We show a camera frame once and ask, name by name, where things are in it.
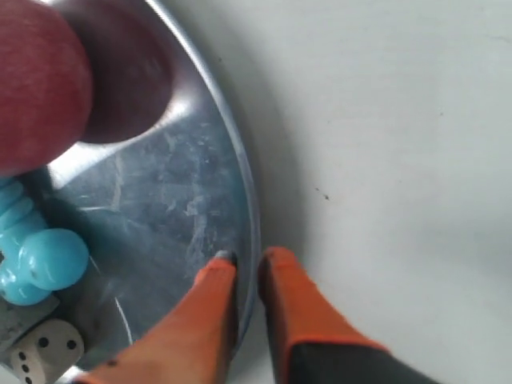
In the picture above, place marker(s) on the red toy apple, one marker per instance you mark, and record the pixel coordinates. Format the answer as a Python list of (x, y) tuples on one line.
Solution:
[(46, 86)]

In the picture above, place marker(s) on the wooden die black dots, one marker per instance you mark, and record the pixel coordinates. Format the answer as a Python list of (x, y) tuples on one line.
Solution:
[(46, 352)]

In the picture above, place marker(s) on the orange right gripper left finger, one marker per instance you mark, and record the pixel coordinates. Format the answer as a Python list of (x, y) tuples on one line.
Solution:
[(192, 344)]

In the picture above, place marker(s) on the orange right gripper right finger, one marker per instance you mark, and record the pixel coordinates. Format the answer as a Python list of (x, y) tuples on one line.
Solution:
[(310, 341)]

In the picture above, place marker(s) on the round stainless steel plate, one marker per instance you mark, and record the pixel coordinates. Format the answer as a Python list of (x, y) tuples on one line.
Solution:
[(158, 183)]

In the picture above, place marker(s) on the blue rubber bone toy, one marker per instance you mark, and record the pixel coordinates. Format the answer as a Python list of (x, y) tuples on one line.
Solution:
[(37, 259)]

